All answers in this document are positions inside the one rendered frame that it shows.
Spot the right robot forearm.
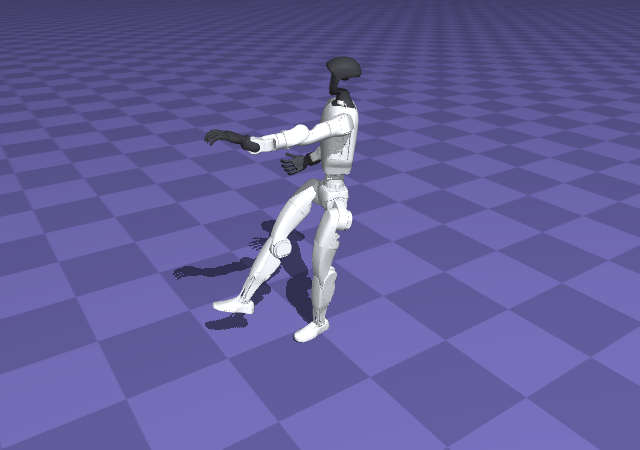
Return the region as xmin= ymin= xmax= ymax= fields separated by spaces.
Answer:
xmin=310 ymin=146 xmax=321 ymax=162

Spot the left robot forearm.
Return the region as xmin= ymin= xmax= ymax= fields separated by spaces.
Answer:
xmin=247 ymin=125 xmax=309 ymax=155

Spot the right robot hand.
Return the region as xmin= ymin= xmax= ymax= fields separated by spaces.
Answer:
xmin=281 ymin=151 xmax=321 ymax=175

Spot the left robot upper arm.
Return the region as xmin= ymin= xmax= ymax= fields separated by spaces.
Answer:
xmin=295 ymin=114 xmax=354 ymax=146

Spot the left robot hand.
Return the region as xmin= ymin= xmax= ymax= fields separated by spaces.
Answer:
xmin=204 ymin=129 xmax=260 ymax=153

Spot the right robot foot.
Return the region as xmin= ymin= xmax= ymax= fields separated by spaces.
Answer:
xmin=212 ymin=297 xmax=255 ymax=314

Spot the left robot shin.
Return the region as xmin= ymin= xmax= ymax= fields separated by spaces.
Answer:
xmin=311 ymin=270 xmax=337 ymax=327

